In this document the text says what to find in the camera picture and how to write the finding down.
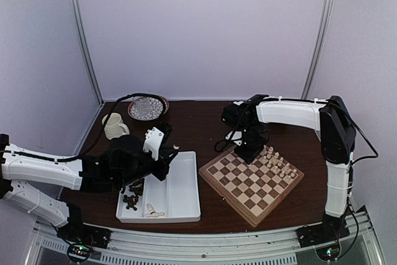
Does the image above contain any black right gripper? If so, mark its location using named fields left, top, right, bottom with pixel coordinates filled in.
left=234, top=124, right=267, bottom=164

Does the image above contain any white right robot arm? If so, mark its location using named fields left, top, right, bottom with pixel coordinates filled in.
left=221, top=94, right=357, bottom=241

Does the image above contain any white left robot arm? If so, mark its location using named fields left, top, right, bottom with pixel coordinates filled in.
left=1, top=132, right=179, bottom=243

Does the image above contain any dark chess pieces pile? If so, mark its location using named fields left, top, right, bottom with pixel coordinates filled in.
left=123, top=179, right=144, bottom=211

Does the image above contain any light chess pieces pile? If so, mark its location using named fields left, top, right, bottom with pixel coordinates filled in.
left=145, top=203, right=165, bottom=218

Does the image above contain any wooden chess board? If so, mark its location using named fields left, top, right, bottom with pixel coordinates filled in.
left=199, top=147, right=305, bottom=227

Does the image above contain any white plastic tray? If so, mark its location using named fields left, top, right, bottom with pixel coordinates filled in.
left=115, top=151, right=201, bottom=224

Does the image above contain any patterned brown plate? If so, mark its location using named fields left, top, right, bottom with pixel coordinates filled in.
left=127, top=96, right=169, bottom=121

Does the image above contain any clear drinking glass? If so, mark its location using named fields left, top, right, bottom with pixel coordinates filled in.
left=133, top=96, right=151, bottom=114

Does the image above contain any cream ceramic mug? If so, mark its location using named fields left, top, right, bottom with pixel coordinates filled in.
left=104, top=112, right=130, bottom=140

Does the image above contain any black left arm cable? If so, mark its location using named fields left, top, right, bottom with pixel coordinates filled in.
left=0, top=92, right=167, bottom=162

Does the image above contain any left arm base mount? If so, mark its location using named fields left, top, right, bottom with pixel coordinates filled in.
left=56, top=225, right=111, bottom=249

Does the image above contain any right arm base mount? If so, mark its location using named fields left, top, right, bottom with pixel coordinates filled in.
left=297, top=224, right=350, bottom=248

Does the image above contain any right aluminium frame post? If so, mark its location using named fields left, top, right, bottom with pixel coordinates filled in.
left=301, top=0, right=334, bottom=99

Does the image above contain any aluminium frame post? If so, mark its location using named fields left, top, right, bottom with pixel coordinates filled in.
left=301, top=0, right=334, bottom=99
left=71, top=0, right=104, bottom=106

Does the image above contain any left aluminium frame post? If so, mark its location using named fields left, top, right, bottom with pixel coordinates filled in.
left=71, top=0, right=104, bottom=106

